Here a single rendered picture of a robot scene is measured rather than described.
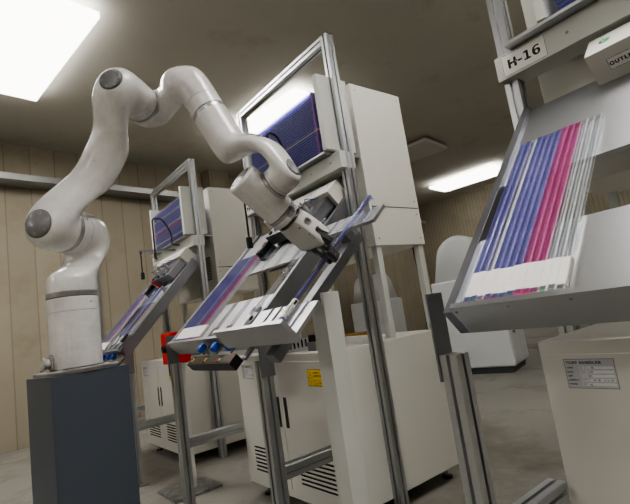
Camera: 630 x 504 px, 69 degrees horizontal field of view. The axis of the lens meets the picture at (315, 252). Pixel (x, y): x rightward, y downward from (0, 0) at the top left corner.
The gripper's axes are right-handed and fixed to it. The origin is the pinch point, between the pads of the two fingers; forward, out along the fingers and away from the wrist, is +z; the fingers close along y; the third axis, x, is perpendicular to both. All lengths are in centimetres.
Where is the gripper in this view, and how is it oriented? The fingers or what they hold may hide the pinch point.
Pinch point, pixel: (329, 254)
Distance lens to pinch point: 122.2
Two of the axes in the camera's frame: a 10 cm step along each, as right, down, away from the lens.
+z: 7.0, 6.0, 3.9
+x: -3.8, 7.8, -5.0
